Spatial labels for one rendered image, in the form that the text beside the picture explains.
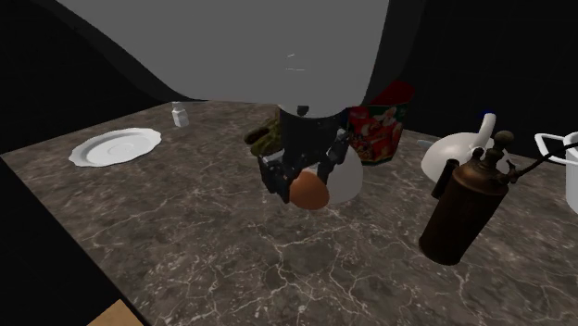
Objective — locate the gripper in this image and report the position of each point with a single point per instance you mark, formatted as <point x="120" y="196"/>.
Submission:
<point x="307" y="135"/>

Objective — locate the brown egg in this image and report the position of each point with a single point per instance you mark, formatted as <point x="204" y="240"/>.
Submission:
<point x="309" y="192"/>

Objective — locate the green lumpy object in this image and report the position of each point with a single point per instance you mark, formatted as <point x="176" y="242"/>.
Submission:
<point x="267" y="135"/>

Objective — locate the red printed carton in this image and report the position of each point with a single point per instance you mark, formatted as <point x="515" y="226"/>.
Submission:
<point x="377" y="131"/>

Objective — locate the small white bottle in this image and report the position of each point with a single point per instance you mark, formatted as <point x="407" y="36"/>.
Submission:
<point x="180" y="115"/>

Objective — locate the white teapot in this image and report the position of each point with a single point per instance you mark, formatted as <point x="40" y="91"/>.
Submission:
<point x="444" y="153"/>

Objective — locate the brown blowtorch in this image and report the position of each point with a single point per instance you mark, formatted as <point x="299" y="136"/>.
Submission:
<point x="465" y="207"/>

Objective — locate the white scalloped plate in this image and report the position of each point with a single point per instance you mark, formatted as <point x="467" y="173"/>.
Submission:
<point x="115" y="146"/>

